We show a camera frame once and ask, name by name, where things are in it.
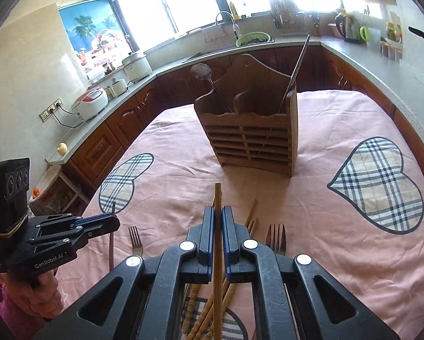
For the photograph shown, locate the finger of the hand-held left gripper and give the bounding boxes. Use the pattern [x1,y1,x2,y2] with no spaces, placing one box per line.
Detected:
[28,225,121,254]
[30,213,121,236]

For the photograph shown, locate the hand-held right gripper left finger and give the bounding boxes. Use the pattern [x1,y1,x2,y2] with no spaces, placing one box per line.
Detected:
[35,205,216,340]

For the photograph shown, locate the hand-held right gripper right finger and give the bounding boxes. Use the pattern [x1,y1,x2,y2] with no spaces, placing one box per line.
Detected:
[222,205,400,340]

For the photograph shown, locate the dark wooden chopstick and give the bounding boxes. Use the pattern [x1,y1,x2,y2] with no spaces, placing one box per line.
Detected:
[109,201,116,270]

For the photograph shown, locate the bunch of light chopsticks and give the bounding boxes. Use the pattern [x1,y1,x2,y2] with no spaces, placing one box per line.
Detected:
[180,198,258,340]

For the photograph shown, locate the light wooden chopstick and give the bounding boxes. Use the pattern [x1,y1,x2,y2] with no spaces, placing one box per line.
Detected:
[213,183,222,340]

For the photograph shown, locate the wooden utensil holder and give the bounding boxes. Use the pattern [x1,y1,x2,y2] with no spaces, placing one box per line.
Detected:
[194,54,298,178]

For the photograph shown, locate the person's left hand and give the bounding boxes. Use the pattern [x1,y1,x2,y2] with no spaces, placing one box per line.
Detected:
[19,271,62,321]

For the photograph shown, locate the metal fork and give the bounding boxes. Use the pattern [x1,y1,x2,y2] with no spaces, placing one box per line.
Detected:
[265,224,287,256]
[128,226,144,257]

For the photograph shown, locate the white storage shelf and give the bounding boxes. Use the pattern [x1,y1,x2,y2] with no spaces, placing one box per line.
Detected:
[28,165,89,216]

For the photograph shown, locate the pink tablecloth with plaid hearts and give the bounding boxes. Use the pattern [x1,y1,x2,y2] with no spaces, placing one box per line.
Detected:
[47,90,424,340]

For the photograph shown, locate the wooden base cabinets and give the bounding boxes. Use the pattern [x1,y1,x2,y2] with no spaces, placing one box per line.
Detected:
[46,42,424,220]

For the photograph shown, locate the white and red rice cooker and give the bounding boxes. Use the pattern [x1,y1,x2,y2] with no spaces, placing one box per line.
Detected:
[71,88,109,121]

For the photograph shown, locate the small white cooker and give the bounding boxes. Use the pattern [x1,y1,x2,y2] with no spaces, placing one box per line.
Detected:
[108,77,128,98]

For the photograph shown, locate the metal ladle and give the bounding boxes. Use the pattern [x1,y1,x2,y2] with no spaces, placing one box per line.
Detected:
[191,63,234,113]

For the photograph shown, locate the large white cooker pot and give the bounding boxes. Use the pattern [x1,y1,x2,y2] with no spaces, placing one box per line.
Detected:
[122,51,152,84]

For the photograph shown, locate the long metal utensil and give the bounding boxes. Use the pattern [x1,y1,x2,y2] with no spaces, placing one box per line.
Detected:
[277,35,311,114]

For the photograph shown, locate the kitchen sink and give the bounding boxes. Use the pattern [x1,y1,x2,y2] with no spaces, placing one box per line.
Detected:
[187,37,274,61]

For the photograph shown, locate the green colander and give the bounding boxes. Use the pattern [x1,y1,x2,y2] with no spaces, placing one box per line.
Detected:
[235,32,271,47]

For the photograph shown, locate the kitchen faucet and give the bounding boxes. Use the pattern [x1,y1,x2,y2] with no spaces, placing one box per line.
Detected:
[215,11,241,40]

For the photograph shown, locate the grey kitchen countertop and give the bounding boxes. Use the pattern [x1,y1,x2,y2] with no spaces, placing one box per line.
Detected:
[44,35,424,171]

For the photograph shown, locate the metal dish rack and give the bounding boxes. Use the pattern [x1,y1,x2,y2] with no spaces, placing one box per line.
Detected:
[270,0,306,36]

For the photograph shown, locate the kitchen window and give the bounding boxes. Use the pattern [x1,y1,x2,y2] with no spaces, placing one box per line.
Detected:
[113,0,343,52]

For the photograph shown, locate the steel electric kettle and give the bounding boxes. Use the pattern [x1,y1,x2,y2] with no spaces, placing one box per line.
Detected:
[335,11,361,43]

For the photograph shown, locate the clear container with green lid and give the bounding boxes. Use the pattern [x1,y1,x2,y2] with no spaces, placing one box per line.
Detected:
[360,25,380,45]

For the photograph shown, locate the seasoning jar set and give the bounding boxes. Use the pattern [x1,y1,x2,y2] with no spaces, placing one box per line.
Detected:
[380,39,402,61]

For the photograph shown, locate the wall socket strip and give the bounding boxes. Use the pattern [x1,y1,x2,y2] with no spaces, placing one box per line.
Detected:
[39,98,63,121]

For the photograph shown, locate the tropical fruit wall poster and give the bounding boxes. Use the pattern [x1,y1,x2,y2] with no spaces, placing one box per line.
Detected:
[58,0,128,76]

